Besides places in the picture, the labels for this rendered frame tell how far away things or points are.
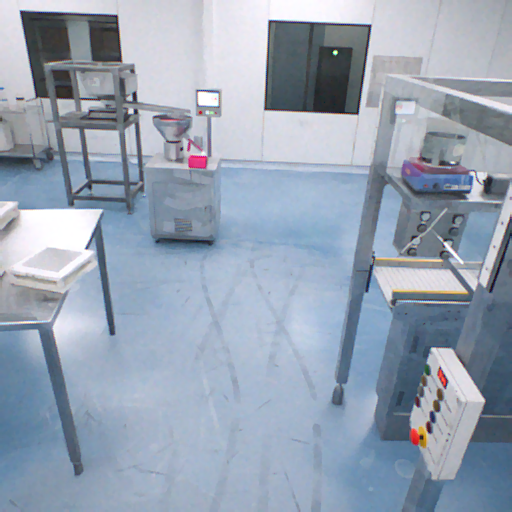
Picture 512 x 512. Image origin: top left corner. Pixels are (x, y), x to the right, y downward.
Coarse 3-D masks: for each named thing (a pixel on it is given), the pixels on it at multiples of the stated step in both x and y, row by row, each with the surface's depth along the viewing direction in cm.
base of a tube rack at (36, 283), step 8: (88, 264) 185; (96, 264) 188; (80, 272) 178; (88, 272) 183; (16, 280) 171; (24, 280) 171; (32, 280) 171; (40, 280) 171; (48, 280) 172; (72, 280) 173; (40, 288) 170; (48, 288) 169; (56, 288) 168; (64, 288) 168
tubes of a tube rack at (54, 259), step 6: (42, 252) 181; (48, 252) 182; (54, 252) 181; (60, 252) 183; (66, 252) 182; (36, 258) 176; (42, 258) 177; (48, 258) 177; (54, 258) 177; (60, 258) 178; (66, 258) 178; (36, 264) 172; (42, 264) 172; (48, 264) 173; (54, 264) 173; (60, 264) 173
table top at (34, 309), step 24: (24, 216) 234; (48, 216) 235; (72, 216) 237; (96, 216) 238; (0, 240) 207; (24, 240) 208; (48, 240) 209; (72, 240) 210; (0, 288) 170; (24, 288) 170; (0, 312) 156; (24, 312) 156; (48, 312) 157
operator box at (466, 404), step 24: (432, 360) 102; (456, 360) 99; (432, 384) 101; (456, 384) 92; (432, 408) 101; (456, 408) 90; (480, 408) 89; (456, 432) 92; (432, 456) 100; (456, 456) 96
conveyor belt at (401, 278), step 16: (384, 272) 190; (400, 272) 191; (416, 272) 191; (432, 272) 192; (448, 272) 193; (464, 272) 193; (384, 288) 180; (400, 288) 178; (416, 288) 179; (432, 288) 180; (448, 288) 180
